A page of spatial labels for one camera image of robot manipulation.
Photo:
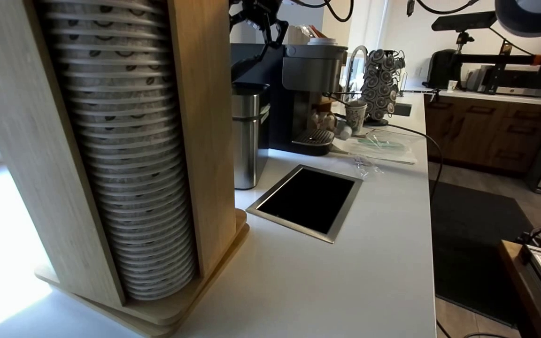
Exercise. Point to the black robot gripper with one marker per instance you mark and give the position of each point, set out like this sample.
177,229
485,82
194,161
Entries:
263,13

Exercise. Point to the stainless steel countertop bin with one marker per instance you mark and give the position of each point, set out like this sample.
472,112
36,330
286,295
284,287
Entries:
252,96

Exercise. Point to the Keurig coffee maker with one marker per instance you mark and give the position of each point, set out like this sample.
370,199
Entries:
303,82

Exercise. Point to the coffee pod carousel rack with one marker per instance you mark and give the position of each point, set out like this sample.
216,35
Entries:
380,88

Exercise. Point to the patterned paper cup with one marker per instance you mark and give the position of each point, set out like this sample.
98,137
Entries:
355,114

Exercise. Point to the stack of paper cups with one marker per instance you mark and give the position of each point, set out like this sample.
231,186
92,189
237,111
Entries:
115,65

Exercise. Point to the clear plastic zip bag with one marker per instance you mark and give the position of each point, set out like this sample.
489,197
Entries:
376,146

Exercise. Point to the steel-framed counter trash chute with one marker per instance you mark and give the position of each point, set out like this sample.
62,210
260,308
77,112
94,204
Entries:
310,201

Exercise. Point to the dark wooden cabinet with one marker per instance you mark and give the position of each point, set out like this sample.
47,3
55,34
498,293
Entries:
485,133

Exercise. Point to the wooden cup dispenser stand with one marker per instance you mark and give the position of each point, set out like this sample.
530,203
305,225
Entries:
40,146

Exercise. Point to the black floor mat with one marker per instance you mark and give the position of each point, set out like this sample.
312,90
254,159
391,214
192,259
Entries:
466,229

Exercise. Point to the black camera stand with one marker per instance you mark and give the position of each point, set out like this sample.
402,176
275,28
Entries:
496,69

